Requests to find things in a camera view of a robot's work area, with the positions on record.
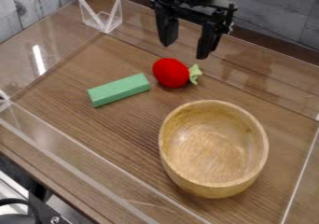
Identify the light wooden bowl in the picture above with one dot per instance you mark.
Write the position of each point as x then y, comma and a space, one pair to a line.
214, 148

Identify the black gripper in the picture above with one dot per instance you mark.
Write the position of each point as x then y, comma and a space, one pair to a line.
197, 11

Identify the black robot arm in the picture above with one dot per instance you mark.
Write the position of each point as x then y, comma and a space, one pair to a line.
211, 14

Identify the green rectangular block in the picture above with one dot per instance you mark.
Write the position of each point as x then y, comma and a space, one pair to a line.
118, 89

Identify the red plush fruit green stem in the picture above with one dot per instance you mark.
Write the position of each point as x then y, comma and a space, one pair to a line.
174, 74

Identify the black bracket bottom left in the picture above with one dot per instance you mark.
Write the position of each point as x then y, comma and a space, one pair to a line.
47, 214

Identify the clear acrylic tray enclosure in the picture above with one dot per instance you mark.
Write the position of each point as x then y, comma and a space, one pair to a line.
95, 154

